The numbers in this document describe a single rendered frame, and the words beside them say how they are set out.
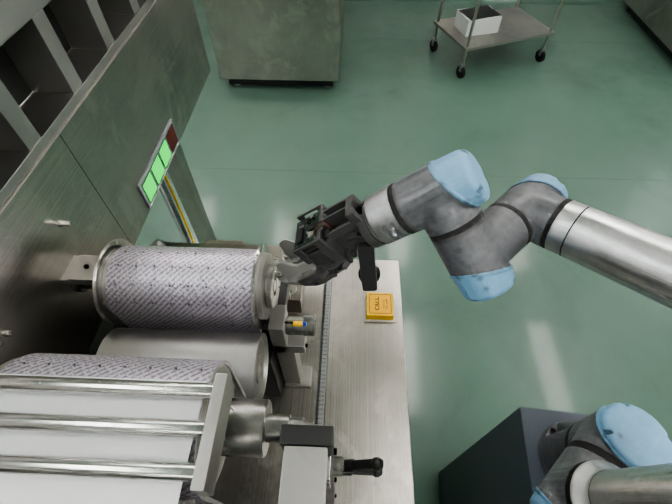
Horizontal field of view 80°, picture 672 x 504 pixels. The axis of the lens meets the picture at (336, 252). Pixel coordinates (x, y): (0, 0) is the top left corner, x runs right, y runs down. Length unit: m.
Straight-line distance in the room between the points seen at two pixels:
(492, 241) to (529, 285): 1.87
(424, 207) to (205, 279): 0.36
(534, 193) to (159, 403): 0.53
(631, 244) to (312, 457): 0.44
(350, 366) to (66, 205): 0.67
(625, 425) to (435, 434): 1.15
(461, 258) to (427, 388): 1.48
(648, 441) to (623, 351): 1.56
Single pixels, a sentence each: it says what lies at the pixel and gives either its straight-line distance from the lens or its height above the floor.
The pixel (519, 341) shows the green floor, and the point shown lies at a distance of 2.22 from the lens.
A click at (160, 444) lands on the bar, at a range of 0.44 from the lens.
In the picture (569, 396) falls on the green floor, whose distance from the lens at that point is 2.20.
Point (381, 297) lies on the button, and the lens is 1.07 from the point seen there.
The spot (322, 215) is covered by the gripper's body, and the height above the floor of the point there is 1.41.
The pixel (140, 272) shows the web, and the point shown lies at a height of 1.31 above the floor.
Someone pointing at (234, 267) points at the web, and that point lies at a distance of 0.66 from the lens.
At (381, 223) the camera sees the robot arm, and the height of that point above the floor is 1.44.
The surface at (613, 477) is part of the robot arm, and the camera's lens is 0.74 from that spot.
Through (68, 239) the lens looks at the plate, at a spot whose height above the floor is 1.31.
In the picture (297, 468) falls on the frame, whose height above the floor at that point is 1.44.
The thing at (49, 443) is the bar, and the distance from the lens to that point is 0.49.
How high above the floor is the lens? 1.84
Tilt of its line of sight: 53 degrees down
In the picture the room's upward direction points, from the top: straight up
